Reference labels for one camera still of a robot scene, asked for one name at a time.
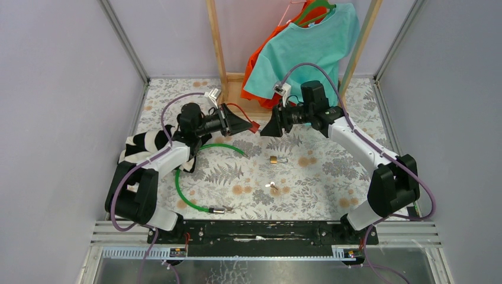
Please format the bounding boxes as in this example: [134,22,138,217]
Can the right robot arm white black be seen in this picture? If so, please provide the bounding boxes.
[260,80,420,244]

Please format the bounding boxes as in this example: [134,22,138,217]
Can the wooden clothes rack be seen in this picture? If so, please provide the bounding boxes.
[206,0,383,119]

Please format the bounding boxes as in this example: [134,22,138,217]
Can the orange garment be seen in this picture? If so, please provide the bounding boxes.
[240,1,324,109]

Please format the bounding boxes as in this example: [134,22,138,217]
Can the brass padlock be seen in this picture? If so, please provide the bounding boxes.
[269,156,288,164]

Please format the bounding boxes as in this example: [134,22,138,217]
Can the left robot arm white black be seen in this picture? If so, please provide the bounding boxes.
[104,103,254,243]

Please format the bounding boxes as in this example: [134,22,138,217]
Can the black white striped cloth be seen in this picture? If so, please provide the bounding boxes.
[117,124,213,173]

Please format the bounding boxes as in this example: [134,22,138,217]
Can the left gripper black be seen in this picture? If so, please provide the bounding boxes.
[194,102,252,137]

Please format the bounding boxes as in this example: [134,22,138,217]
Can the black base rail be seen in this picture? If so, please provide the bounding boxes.
[147,220,379,258]

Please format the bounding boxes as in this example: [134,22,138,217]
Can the teal t-shirt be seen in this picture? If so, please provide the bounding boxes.
[244,3,360,99]

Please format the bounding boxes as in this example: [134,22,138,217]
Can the green cable lock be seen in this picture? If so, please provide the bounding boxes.
[175,143,250,215]

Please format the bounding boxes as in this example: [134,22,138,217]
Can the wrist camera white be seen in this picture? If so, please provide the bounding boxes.
[273,81,291,107]
[204,88,221,108]

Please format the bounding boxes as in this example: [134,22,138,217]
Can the red cable lock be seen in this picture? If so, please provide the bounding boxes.
[227,103,260,134]

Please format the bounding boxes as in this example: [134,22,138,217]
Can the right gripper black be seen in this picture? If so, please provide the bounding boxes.
[260,98,313,138]

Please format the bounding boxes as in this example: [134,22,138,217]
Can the pink hanger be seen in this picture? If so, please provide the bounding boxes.
[277,1,307,27]

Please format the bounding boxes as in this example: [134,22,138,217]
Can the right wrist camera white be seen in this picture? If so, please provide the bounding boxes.
[273,81,291,107]

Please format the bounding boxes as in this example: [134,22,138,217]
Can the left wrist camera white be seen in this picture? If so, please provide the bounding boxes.
[204,88,221,108]

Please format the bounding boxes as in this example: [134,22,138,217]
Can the green hanger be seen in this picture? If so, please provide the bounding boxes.
[294,0,337,27]

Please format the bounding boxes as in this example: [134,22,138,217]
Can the floral table mat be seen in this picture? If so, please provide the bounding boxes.
[135,78,391,220]

